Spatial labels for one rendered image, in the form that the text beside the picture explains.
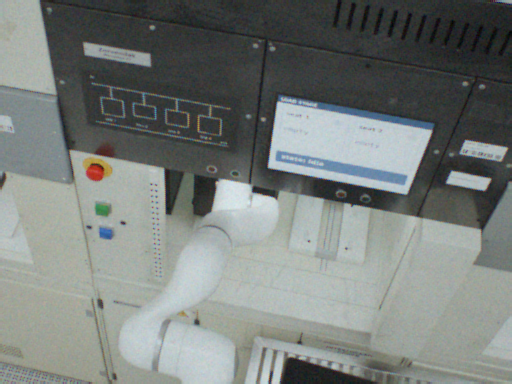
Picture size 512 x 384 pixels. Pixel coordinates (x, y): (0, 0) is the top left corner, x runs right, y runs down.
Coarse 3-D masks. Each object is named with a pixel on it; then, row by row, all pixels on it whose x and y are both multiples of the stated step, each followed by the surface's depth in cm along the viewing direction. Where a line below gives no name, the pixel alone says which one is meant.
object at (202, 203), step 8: (200, 176) 193; (200, 184) 195; (208, 184) 195; (200, 192) 198; (208, 192) 197; (256, 192) 193; (264, 192) 192; (272, 192) 191; (192, 200) 203; (200, 200) 200; (208, 200) 200; (200, 208) 203; (208, 208) 202
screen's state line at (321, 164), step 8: (280, 152) 148; (288, 152) 147; (280, 160) 149; (288, 160) 149; (296, 160) 148; (304, 160) 148; (312, 160) 147; (320, 160) 147; (328, 160) 147; (320, 168) 149; (328, 168) 148; (336, 168) 148; (344, 168) 147; (352, 168) 147; (360, 168) 146; (368, 168) 146; (360, 176) 148; (368, 176) 148; (376, 176) 147; (384, 176) 147; (392, 176) 146; (400, 176) 146; (400, 184) 148
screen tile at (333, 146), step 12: (288, 108) 137; (288, 120) 140; (300, 120) 139; (312, 120) 139; (324, 120) 138; (348, 120) 137; (336, 132) 140; (288, 144) 145; (300, 144) 144; (312, 144) 144; (324, 144) 143; (336, 144) 142; (336, 156) 145
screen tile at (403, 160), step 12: (360, 132) 138; (372, 132) 138; (384, 132) 137; (396, 132) 136; (408, 132) 136; (396, 144) 139; (408, 144) 138; (348, 156) 144; (360, 156) 144; (372, 156) 143; (384, 156) 142; (396, 156) 141; (408, 156) 141; (396, 168) 144; (408, 168) 143
